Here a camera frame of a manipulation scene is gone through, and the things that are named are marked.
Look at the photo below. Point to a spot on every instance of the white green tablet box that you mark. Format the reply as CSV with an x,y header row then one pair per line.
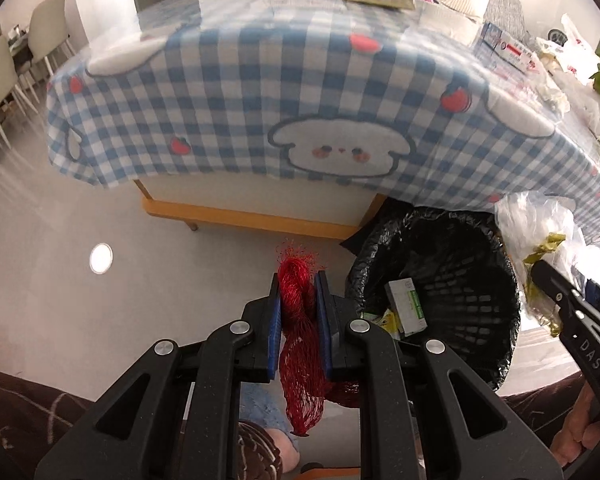
x,y
406,306

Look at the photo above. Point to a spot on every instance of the yellow white snack wrapper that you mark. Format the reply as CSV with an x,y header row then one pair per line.
x,y
388,321

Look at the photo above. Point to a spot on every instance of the white plastic bag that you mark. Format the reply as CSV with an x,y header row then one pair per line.
x,y
583,100

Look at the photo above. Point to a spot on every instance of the person right hand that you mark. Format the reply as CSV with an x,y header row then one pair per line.
x,y
578,432

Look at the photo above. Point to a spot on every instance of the white standing fan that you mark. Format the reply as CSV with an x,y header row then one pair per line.
x,y
557,36

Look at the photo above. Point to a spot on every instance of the red mesh net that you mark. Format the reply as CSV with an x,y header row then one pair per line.
x,y
305,386

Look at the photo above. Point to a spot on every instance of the red printed plastic bag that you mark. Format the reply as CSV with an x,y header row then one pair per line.
x,y
575,55

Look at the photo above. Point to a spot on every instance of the clear bag with scraps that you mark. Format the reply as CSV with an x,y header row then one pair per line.
x,y
536,227

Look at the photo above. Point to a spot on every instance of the black lined trash bin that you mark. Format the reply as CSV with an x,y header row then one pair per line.
x,y
463,278

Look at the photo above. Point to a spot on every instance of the white tissue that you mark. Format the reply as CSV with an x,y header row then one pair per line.
x,y
550,93

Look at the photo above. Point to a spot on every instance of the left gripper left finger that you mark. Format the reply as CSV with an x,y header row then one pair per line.
x,y
173,414

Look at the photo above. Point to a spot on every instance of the blue checked bear tablecloth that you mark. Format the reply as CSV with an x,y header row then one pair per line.
x,y
315,90

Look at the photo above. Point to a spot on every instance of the blue white milk carton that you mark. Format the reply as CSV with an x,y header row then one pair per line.
x,y
508,48

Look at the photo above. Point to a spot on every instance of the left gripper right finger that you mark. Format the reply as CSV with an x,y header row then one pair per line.
x,y
424,412

